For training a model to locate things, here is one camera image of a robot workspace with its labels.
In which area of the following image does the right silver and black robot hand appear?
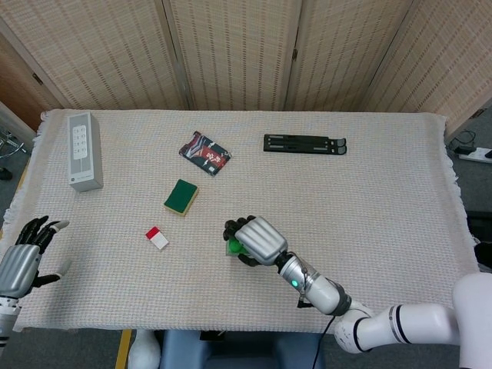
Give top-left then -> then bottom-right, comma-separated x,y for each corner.
222,215 -> 289,268

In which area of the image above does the left silver and black robot hand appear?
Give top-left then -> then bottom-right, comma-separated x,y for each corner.
0,215 -> 73,299

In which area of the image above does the green toy brick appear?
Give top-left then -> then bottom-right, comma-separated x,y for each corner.
224,237 -> 251,258

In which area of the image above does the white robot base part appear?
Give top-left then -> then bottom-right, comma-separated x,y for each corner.
128,329 -> 161,369

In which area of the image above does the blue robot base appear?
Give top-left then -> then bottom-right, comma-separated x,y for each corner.
159,329 -> 326,369

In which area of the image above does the beige woven tablecloth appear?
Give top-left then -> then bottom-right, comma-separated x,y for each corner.
0,108 -> 481,334

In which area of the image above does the green and yellow sponge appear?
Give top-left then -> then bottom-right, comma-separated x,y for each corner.
163,178 -> 200,218

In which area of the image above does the dark printed card pack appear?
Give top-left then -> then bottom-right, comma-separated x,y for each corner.
178,131 -> 233,178

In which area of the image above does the small red and white box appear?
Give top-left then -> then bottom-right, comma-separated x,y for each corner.
145,226 -> 170,251

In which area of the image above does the black folding stand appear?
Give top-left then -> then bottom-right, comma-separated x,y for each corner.
263,134 -> 348,156

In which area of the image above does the chrome chair base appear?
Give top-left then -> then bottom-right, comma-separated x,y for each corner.
0,129 -> 28,181

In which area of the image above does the grey box with keypad print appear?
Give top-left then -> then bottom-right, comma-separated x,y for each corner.
68,112 -> 105,193

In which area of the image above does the woven folding screen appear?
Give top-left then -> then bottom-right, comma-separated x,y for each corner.
0,0 -> 492,134

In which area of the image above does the white power strip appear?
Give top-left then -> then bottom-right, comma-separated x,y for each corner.
458,147 -> 492,165

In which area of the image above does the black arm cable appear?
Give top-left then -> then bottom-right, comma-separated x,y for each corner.
295,264 -> 337,369

